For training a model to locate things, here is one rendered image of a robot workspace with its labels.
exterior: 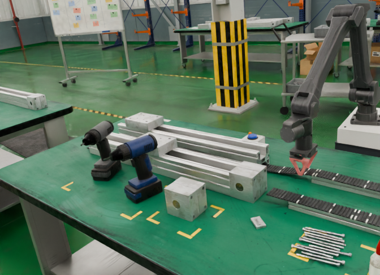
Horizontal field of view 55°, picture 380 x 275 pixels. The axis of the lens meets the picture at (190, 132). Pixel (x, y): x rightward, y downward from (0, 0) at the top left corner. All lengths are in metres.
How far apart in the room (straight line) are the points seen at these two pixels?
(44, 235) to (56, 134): 1.02
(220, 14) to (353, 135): 3.28
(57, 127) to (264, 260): 2.08
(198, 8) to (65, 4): 4.80
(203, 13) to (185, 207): 9.93
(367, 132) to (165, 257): 0.99
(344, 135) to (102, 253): 1.33
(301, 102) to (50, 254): 1.43
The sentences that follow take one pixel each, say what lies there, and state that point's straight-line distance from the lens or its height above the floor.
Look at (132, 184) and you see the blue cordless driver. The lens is 1.30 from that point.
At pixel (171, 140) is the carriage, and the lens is 1.46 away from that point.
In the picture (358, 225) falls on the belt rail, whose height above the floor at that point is 0.79.
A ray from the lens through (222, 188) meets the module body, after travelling 1.28.
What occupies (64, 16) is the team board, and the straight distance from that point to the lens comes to 7.32.
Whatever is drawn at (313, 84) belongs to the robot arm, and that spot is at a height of 1.12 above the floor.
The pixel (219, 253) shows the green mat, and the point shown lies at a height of 0.78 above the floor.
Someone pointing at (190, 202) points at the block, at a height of 0.85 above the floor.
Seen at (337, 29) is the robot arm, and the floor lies 1.28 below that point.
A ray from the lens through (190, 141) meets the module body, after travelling 1.56.
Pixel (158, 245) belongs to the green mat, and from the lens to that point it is 1.10.
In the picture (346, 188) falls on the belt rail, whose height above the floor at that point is 0.79.
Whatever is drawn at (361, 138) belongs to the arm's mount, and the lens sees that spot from 1.67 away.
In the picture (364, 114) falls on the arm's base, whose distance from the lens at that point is 1.70.
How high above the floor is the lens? 1.45
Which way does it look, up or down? 21 degrees down
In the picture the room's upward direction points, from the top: 6 degrees counter-clockwise
